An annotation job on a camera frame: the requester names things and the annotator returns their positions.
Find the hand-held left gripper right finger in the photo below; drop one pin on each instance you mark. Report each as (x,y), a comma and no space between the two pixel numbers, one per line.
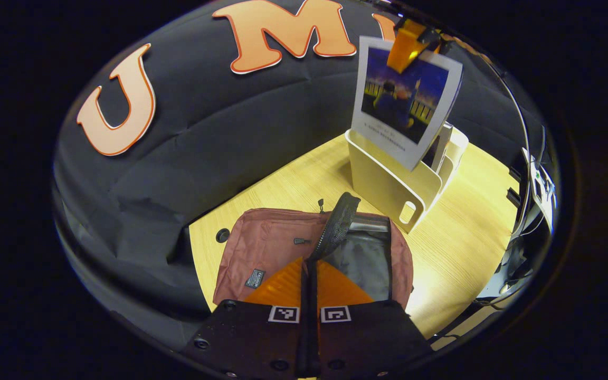
(367,338)

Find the white bookshelf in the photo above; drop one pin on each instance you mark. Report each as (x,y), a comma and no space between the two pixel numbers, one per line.
(378,179)

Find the maroon schoolbag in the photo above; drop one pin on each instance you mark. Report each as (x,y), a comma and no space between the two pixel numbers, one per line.
(267,237)

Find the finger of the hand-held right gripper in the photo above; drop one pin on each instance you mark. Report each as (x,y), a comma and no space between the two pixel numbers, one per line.
(404,47)

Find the blue photo cover book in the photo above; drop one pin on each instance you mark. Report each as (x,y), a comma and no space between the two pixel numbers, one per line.
(404,100)

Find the dark grey cover book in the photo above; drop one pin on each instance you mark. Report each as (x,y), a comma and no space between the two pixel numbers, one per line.
(438,150)

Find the white control box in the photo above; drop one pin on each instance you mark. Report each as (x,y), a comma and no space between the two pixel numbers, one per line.
(541,190)

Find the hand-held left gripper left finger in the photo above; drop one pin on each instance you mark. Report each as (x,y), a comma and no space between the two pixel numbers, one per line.
(251,338)

